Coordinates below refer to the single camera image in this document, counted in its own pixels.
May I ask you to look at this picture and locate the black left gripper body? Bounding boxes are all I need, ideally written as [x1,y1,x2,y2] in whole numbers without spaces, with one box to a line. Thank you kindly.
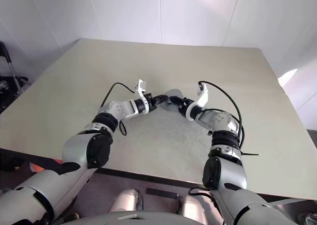
[145,93,158,112]

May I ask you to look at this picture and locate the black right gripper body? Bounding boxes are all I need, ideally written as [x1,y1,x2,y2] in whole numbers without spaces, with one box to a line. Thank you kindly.
[178,98,195,117]

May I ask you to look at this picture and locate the silver round motor lid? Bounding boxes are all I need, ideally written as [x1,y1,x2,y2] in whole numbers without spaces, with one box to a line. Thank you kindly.
[165,88,185,102]

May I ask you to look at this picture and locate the grey spoked floor wheel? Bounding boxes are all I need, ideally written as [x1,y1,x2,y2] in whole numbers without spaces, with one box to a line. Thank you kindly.
[296,211,317,225]

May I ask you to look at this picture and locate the black flat floor strip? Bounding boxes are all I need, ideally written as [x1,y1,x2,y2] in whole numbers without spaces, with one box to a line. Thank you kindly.
[145,188,179,199]

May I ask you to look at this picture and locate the silver rounded robot leg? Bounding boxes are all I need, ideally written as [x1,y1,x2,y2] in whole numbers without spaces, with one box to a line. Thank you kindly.
[180,194,207,223]
[110,188,145,213]

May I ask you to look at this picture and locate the grey robot torso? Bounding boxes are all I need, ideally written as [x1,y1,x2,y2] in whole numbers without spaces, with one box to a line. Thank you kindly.
[71,210,228,225]

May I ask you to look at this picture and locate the orange object under table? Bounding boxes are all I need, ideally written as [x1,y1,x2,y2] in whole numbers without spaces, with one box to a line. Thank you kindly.
[29,158,62,174]

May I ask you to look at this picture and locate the black folding cart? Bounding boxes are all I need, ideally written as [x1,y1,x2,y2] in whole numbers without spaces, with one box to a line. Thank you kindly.
[0,41,29,112]

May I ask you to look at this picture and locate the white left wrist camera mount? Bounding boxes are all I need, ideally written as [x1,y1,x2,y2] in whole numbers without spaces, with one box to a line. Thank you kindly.
[134,79,152,114]

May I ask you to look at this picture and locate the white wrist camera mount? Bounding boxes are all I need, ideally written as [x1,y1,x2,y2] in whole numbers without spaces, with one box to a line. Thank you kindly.
[134,79,152,114]
[185,82,209,122]

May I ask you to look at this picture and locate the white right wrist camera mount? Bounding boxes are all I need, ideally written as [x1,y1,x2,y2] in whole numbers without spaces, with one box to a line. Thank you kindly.
[185,82,209,122]

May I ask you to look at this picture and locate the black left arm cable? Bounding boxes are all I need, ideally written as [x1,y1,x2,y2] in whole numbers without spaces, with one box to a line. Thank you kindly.
[101,82,137,137]

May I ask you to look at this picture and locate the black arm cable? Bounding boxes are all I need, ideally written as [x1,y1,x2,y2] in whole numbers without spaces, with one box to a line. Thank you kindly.
[101,82,137,137]
[189,80,246,199]

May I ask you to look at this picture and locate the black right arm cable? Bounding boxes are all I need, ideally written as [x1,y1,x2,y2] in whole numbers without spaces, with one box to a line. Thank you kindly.
[189,80,246,199]

